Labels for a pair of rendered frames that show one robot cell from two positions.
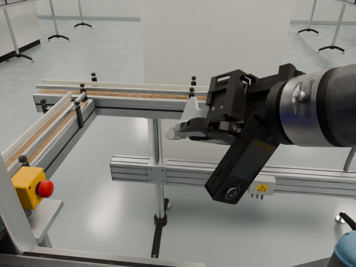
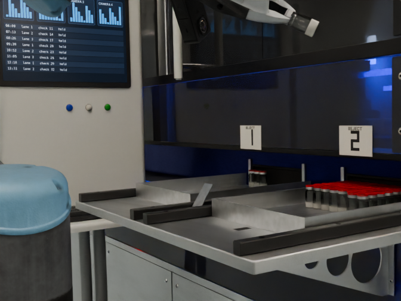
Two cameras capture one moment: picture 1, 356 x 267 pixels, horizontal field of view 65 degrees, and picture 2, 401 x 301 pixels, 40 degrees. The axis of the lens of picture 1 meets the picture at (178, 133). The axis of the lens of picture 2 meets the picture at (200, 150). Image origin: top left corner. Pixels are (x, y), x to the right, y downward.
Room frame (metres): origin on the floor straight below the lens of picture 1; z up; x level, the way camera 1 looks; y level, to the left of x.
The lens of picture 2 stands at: (0.90, -0.56, 1.07)
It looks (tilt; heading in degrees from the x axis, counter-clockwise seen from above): 4 degrees down; 141
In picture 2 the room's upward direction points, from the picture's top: 1 degrees counter-clockwise
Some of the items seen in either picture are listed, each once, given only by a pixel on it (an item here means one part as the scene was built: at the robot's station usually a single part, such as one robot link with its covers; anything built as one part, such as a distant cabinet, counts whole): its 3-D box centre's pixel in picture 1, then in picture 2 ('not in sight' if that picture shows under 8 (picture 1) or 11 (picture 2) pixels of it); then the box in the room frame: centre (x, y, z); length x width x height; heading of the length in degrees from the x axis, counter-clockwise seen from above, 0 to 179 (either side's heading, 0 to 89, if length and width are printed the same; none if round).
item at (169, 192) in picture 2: not in sight; (222, 189); (-0.10, 0.31, 0.90); 0.34 x 0.26 x 0.04; 84
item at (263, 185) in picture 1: (261, 185); not in sight; (1.06, -0.41, 0.50); 0.12 x 0.05 x 0.09; 84
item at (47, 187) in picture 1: (43, 188); not in sight; (0.49, 0.31, 1.00); 0.04 x 0.04 x 0.04; 84
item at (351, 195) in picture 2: not in sight; (352, 205); (0.30, 0.28, 0.91); 0.02 x 0.02 x 0.05
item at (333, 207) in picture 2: not in sight; (339, 200); (0.24, 0.31, 0.91); 0.18 x 0.02 x 0.05; 174
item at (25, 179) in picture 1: (25, 187); not in sight; (0.50, 0.36, 1.00); 0.08 x 0.07 x 0.07; 84
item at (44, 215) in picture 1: (27, 217); not in sight; (0.52, 0.40, 0.87); 0.14 x 0.13 x 0.02; 84
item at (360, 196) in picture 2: not in sight; (362, 206); (0.32, 0.28, 0.91); 0.02 x 0.02 x 0.05
